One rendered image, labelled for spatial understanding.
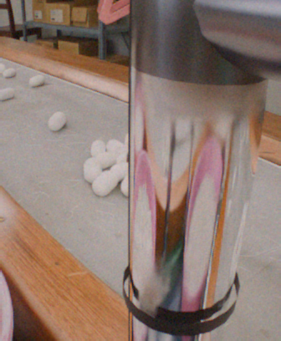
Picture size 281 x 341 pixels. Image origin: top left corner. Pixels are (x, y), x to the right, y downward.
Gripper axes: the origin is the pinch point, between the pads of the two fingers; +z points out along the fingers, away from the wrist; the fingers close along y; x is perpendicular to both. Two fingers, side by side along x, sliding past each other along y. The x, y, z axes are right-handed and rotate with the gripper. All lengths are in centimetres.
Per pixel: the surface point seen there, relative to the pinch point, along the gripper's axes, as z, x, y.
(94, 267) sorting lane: 14.7, -9.0, -29.8
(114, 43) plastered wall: 31, -49, 283
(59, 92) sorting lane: 18.3, -4.6, 19.0
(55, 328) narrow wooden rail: 14.4, -5.4, -38.3
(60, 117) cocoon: 15.9, -4.6, 0.1
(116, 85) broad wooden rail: 10.1, -11.7, 15.5
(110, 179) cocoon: 12.0, -9.6, -18.1
